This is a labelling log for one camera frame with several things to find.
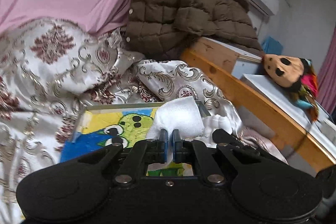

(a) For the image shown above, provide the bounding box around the brown quilted jacket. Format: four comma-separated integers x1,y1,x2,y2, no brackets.
125,0,261,61

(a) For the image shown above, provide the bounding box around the grey tray with cartoon towel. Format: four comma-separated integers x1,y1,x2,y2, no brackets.
60,101,209,177

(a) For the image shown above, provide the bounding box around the white fluffy sock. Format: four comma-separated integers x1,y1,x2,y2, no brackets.
146,97,205,141

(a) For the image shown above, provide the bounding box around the floral satin bedspread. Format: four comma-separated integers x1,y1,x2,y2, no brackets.
1,18,282,223

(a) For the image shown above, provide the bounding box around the orange plush doll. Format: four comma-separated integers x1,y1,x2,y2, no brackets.
261,54,319,122

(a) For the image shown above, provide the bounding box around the wooden bed frame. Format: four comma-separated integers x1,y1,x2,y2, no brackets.
180,38,335,172

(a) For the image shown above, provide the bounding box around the black cable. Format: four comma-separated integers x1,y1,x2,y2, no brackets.
284,118,320,160

